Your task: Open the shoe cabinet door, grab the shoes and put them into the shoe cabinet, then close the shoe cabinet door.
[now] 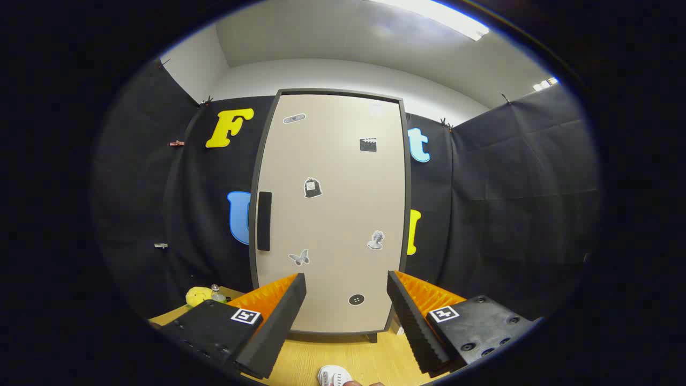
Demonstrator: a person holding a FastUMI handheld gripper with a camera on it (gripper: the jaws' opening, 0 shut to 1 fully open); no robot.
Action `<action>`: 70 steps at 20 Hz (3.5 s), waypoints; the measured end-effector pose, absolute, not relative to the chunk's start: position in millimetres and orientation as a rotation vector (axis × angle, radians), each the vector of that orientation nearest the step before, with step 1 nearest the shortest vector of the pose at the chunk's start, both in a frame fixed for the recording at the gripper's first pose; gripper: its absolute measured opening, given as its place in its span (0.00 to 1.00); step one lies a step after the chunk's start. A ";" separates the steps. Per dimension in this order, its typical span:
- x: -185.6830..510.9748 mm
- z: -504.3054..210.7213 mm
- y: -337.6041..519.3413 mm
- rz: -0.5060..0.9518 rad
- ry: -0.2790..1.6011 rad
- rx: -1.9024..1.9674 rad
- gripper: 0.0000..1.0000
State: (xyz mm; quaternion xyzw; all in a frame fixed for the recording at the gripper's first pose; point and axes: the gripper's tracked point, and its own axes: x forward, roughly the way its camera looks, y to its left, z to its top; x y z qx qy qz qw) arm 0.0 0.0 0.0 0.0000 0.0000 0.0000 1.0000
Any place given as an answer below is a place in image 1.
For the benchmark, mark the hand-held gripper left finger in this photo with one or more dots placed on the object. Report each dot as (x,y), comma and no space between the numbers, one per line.
(278,327)

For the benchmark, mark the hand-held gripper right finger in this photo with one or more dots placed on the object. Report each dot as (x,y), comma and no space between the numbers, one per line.
(412,327)

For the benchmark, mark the white canvas shoe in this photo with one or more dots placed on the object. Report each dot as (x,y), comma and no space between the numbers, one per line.
(332,376)

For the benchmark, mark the grey shoe cabinet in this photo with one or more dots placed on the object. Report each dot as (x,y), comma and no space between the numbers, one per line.
(408,214)

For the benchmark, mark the green drink bottle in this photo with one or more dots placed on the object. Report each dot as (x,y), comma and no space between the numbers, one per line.
(218,294)

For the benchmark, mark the yellow plush toy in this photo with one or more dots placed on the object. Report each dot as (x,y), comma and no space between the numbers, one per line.
(197,296)

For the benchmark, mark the black backdrop cloth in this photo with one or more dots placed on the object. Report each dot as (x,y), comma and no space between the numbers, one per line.
(509,203)

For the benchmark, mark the small ceiling light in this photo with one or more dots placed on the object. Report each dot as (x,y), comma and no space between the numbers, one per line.
(545,84)

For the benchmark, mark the long ceiling light panel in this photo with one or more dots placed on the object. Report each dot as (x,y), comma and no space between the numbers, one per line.
(445,16)

